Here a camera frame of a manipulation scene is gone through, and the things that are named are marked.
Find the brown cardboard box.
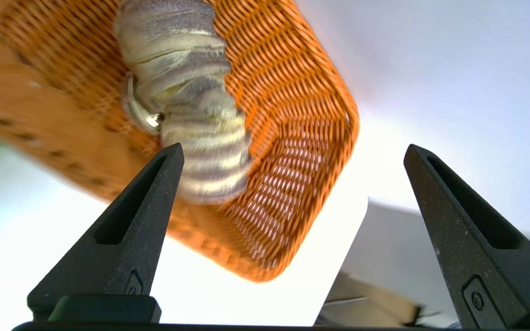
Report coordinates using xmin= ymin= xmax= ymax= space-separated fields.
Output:
xmin=315 ymin=271 xmax=424 ymax=328

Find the orange wicker basket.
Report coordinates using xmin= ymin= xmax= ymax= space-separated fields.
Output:
xmin=0 ymin=0 xmax=360 ymax=283

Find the tin can with gold lid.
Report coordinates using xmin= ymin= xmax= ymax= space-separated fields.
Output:
xmin=121 ymin=73 xmax=165 ymax=137

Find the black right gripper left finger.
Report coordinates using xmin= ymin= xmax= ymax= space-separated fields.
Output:
xmin=27 ymin=143 xmax=185 ymax=322

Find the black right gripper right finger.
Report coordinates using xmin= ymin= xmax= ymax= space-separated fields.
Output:
xmin=403 ymin=144 xmax=530 ymax=329

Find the striped purple bread roll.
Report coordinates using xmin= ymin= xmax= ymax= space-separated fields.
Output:
xmin=113 ymin=0 xmax=253 ymax=205

